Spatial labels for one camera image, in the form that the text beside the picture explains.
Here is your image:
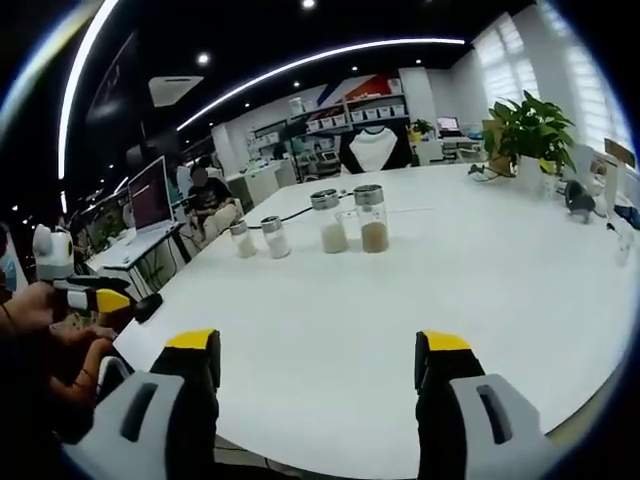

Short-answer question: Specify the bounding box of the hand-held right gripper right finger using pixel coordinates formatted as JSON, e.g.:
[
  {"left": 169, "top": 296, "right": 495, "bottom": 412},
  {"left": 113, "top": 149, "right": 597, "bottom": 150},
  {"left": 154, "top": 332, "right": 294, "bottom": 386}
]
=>
[{"left": 413, "top": 329, "right": 552, "bottom": 480}]

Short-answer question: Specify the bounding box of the curved ceiling light strip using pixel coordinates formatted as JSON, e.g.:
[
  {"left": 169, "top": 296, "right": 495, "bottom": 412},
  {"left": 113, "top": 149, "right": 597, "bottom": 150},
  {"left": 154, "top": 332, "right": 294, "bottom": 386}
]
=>
[
  {"left": 57, "top": 0, "right": 120, "bottom": 181},
  {"left": 175, "top": 37, "right": 467, "bottom": 132}
]

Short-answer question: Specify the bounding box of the shelf with white bins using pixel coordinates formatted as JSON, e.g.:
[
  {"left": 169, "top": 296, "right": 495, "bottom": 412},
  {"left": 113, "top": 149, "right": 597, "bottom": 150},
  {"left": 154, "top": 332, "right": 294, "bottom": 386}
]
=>
[{"left": 287, "top": 92, "right": 409, "bottom": 139}]

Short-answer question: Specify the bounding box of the black cable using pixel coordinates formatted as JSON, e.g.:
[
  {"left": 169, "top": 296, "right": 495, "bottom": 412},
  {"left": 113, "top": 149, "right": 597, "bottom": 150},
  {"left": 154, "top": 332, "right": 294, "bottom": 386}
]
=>
[{"left": 246, "top": 207, "right": 321, "bottom": 231}]

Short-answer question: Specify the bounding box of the person's left hand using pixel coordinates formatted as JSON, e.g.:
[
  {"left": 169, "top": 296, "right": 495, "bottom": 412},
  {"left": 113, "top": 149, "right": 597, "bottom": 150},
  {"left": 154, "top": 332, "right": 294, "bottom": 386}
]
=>
[{"left": 0, "top": 282, "right": 117, "bottom": 352}]

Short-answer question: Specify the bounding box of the ceiling air vent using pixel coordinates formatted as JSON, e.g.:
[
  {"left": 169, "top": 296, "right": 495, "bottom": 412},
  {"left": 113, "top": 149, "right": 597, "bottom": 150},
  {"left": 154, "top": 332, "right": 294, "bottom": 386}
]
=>
[{"left": 148, "top": 75, "right": 206, "bottom": 108}]

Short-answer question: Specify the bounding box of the white plant pot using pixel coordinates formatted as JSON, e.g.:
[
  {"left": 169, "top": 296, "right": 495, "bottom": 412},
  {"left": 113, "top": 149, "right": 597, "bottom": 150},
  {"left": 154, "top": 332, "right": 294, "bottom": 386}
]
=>
[{"left": 518, "top": 155, "right": 546, "bottom": 191}]

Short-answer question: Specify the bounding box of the tall seasoning bottle brown powder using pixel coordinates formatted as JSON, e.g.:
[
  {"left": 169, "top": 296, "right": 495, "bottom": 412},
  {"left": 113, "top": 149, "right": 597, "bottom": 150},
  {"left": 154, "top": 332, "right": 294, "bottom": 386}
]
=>
[{"left": 353, "top": 184, "right": 390, "bottom": 254}]

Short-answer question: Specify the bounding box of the small seasoning bottle white powder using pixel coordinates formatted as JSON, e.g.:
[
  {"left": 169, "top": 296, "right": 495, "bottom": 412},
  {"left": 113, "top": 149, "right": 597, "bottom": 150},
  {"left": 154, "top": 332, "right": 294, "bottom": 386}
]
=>
[{"left": 260, "top": 215, "right": 292, "bottom": 260}]

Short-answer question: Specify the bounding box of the tall seasoning bottle pale powder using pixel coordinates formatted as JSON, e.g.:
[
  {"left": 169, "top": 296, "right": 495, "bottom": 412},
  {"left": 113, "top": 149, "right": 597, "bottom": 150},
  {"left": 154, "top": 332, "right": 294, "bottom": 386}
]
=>
[{"left": 310, "top": 189, "right": 350, "bottom": 255}]

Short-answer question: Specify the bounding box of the small green plant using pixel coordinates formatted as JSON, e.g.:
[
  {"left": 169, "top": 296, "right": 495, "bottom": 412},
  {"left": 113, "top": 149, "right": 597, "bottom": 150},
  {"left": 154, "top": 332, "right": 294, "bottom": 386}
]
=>
[{"left": 408, "top": 118, "right": 437, "bottom": 140}]

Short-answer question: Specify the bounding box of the black and white shirt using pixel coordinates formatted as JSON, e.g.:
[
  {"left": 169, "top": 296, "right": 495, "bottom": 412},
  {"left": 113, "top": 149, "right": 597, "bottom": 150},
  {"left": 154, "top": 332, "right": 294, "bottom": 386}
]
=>
[{"left": 339, "top": 126, "right": 414, "bottom": 175}]

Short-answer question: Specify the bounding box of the small seasoning bottle cream powder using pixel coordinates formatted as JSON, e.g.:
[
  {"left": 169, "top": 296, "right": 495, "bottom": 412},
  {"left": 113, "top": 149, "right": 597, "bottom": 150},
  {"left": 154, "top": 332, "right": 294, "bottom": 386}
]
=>
[{"left": 229, "top": 219, "right": 258, "bottom": 260}]

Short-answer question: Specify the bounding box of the green potted plant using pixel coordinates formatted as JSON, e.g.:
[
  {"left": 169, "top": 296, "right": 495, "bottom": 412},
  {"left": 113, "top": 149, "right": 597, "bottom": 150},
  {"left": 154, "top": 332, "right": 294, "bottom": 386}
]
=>
[{"left": 467, "top": 89, "right": 579, "bottom": 180}]

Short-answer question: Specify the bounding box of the white computer monitor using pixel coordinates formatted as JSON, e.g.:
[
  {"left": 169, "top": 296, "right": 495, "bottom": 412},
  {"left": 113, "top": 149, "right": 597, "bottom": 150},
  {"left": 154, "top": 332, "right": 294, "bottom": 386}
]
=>
[{"left": 126, "top": 155, "right": 176, "bottom": 236}]

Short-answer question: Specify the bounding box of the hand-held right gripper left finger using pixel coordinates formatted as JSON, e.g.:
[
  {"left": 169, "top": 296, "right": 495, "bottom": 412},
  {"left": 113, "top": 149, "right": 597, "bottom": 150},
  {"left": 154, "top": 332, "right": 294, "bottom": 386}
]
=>
[{"left": 60, "top": 328, "right": 222, "bottom": 480}]

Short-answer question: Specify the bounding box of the grey and black device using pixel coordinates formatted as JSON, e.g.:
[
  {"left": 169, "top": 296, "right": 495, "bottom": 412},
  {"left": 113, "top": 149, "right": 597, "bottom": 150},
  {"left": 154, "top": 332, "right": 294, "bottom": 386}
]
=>
[{"left": 563, "top": 178, "right": 598, "bottom": 222}]

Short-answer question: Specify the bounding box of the black oval device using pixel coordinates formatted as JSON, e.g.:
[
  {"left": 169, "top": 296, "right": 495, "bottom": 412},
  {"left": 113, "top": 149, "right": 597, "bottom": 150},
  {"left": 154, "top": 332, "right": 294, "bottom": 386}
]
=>
[{"left": 132, "top": 293, "right": 165, "bottom": 324}]

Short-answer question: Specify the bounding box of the white side desk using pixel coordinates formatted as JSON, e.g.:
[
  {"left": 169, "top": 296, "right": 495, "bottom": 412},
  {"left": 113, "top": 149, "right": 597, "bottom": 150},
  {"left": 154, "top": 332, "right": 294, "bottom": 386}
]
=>
[{"left": 85, "top": 222, "right": 194, "bottom": 294}]

